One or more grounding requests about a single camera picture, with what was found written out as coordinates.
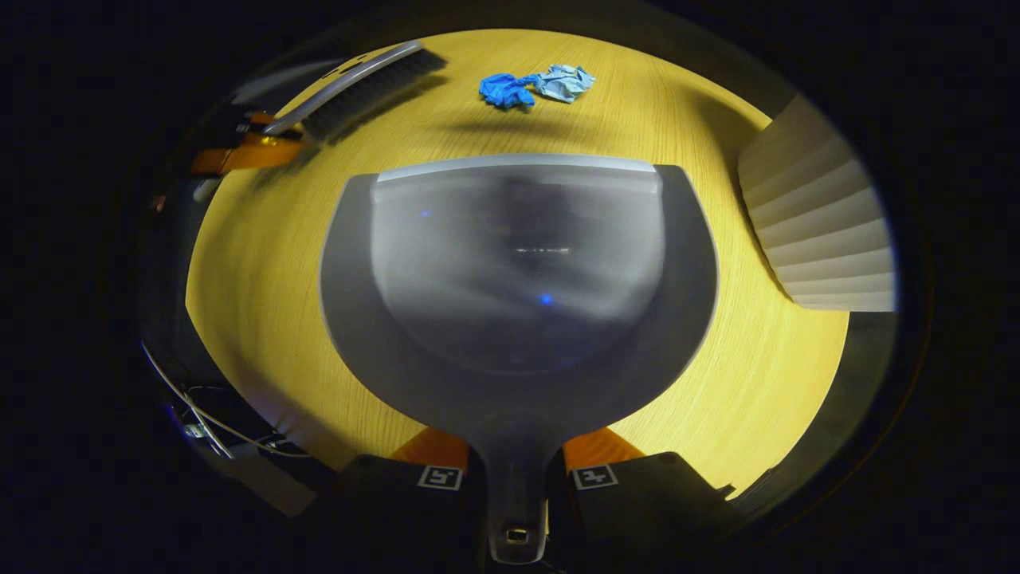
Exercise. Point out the small grey broom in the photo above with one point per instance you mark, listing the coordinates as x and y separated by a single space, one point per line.
358 84

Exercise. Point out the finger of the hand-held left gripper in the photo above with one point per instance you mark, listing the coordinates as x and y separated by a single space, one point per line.
247 154
261 119

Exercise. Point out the grey dustpan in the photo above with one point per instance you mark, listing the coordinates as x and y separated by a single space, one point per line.
518 319

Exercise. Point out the white ribbed garbage bin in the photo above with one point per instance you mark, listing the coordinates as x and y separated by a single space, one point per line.
821 215

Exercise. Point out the blue glove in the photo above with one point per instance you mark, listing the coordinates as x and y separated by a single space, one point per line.
506 90

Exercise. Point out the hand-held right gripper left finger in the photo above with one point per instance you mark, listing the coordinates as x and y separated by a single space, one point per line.
398 502

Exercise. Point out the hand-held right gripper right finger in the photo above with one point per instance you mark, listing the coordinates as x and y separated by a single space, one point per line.
637 502

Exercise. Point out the wooden desktop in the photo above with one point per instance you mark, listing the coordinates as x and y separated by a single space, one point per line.
263 279

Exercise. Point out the pale blue paper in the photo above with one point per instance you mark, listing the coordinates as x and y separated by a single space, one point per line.
564 82

